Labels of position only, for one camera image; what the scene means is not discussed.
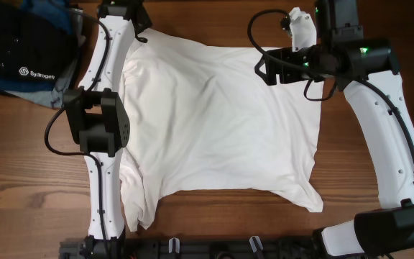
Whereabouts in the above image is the white polo shirt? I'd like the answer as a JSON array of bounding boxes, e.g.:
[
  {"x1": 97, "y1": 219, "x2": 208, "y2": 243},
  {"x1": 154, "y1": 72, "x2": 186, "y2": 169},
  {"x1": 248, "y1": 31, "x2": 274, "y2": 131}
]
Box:
[{"x1": 119, "y1": 29, "x2": 323, "y2": 231}]

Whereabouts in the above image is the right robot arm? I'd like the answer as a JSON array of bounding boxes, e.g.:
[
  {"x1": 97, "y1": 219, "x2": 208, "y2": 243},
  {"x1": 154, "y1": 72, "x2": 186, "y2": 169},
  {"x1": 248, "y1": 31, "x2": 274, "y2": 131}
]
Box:
[{"x1": 254, "y1": 1, "x2": 414, "y2": 258}]

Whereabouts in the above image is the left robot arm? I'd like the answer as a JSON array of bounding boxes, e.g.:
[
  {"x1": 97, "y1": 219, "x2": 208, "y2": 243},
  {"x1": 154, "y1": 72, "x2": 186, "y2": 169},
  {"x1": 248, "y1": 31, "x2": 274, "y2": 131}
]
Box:
[{"x1": 59, "y1": 0, "x2": 152, "y2": 258}]

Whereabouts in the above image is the blue folded shirt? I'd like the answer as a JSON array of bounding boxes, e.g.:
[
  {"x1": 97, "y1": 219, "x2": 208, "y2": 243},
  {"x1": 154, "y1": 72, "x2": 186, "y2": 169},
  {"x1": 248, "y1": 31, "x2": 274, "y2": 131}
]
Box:
[{"x1": 0, "y1": 0, "x2": 83, "y2": 93}]

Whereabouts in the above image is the black folded shirt with logo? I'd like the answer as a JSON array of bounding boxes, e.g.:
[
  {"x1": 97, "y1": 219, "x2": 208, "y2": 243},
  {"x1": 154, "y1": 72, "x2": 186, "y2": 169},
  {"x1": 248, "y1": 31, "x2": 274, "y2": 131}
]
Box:
[{"x1": 0, "y1": 0, "x2": 79, "y2": 84}]

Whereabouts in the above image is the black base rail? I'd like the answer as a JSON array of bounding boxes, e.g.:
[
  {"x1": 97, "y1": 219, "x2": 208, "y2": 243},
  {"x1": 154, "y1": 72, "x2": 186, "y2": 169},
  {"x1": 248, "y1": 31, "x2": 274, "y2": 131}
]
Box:
[{"x1": 58, "y1": 235, "x2": 379, "y2": 259}]

